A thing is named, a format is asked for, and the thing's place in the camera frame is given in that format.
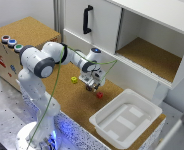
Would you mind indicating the white cabinet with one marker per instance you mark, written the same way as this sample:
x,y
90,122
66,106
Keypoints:
x,y
148,20

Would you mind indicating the red button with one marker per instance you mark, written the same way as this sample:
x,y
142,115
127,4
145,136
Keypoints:
x,y
5,38

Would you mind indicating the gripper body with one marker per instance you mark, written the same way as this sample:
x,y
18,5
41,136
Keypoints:
x,y
93,77

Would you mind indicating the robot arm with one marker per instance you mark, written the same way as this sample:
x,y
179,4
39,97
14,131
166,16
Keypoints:
x,y
35,63

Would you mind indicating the white plastic box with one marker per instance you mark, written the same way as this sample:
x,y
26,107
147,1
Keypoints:
x,y
125,120

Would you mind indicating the white sliding door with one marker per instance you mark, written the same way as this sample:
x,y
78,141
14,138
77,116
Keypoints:
x,y
102,25

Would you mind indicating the yellow block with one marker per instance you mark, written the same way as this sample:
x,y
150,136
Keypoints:
x,y
74,79

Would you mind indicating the green button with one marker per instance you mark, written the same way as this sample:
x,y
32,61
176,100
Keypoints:
x,y
18,47

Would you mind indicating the blue button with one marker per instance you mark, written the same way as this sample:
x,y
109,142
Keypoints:
x,y
12,42

